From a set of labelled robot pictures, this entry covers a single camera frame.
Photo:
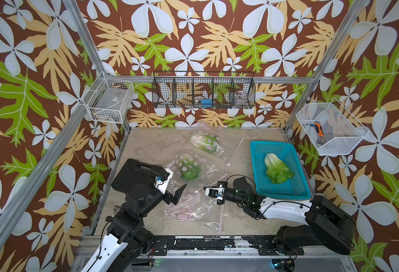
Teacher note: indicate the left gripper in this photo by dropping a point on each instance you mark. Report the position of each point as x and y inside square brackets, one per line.
[168, 197]

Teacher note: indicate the zip-top bag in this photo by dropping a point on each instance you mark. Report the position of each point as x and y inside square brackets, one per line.
[218, 142]
[210, 174]
[196, 207]

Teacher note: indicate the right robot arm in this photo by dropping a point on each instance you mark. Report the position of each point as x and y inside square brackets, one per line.
[321, 222]

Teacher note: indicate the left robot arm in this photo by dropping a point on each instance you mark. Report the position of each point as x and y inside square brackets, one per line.
[126, 237]

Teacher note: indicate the black plastic case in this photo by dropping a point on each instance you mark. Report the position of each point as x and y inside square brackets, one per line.
[131, 173]

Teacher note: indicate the teal plastic basket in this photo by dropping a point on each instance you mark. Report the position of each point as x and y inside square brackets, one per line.
[296, 188]

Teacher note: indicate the blue small box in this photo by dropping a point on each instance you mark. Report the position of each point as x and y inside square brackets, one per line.
[206, 103]

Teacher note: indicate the orange black tool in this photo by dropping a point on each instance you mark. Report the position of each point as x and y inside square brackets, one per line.
[320, 134]

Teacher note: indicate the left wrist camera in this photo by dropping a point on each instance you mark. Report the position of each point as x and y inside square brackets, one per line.
[161, 184]

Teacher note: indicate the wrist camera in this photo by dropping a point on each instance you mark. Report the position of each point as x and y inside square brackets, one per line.
[161, 184]
[215, 192]

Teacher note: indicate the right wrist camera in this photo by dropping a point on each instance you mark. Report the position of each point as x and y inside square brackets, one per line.
[215, 192]

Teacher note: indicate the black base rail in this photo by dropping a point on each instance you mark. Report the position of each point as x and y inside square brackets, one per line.
[263, 244]

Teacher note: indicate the black wire basket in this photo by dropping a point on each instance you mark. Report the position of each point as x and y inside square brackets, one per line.
[186, 89]

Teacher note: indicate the white wire basket right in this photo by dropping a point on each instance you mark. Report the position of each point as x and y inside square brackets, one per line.
[342, 130]

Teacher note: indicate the white wire basket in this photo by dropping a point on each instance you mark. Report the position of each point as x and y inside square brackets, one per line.
[108, 99]
[342, 130]

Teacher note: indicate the white wire basket left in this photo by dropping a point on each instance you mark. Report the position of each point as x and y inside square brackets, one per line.
[108, 99]

